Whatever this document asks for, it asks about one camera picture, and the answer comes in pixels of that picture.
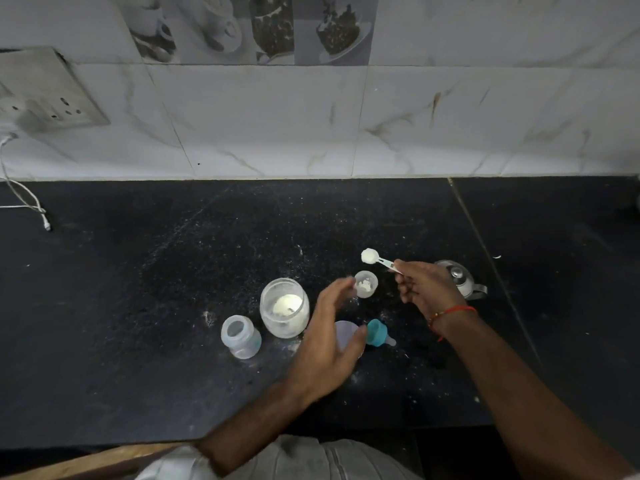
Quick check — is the clear domed bottle cap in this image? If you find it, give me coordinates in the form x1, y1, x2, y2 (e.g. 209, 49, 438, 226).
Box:
334, 320, 368, 353

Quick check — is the person's right forearm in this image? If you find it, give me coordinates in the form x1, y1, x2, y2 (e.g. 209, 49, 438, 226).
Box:
430, 310, 640, 480

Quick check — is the small clear plastic cup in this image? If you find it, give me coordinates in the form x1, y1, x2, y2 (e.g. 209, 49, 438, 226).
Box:
353, 270, 379, 299

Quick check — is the person's right hand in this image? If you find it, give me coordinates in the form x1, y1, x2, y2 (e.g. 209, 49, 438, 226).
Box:
393, 260, 468, 323

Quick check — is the person's white clothing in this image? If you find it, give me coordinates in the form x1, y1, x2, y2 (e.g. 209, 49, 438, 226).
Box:
135, 435, 426, 480

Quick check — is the teal bottle nipple ring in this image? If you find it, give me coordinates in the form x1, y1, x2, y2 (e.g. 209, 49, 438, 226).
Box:
366, 319, 397, 349

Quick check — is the small steel kettle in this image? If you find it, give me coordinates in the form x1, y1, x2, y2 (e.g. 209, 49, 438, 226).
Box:
434, 260, 488, 301

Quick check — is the wooden board edge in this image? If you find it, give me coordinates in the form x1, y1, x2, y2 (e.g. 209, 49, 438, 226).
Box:
0, 442, 186, 480

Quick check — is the white plastic measuring scoop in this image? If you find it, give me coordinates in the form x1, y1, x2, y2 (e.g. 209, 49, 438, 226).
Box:
361, 248, 404, 275

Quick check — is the grey wall socket panel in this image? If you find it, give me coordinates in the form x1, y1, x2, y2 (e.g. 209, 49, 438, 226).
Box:
0, 46, 111, 133

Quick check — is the person's left forearm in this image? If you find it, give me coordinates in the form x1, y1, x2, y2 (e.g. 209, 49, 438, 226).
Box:
197, 380, 312, 478

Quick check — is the red thread wristband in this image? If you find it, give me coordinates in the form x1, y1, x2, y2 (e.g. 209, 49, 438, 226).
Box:
428, 306, 478, 342

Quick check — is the white charger cable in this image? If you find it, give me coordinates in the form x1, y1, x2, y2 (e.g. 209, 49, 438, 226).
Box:
0, 132, 52, 232

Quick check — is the person's left hand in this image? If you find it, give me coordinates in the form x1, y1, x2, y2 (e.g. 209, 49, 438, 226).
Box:
287, 276, 370, 403

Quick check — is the clear baby bottle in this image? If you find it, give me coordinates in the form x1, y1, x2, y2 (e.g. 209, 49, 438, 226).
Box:
220, 315, 262, 360

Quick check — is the glass jar with white powder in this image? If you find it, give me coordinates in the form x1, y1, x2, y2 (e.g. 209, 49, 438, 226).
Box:
259, 278, 311, 339

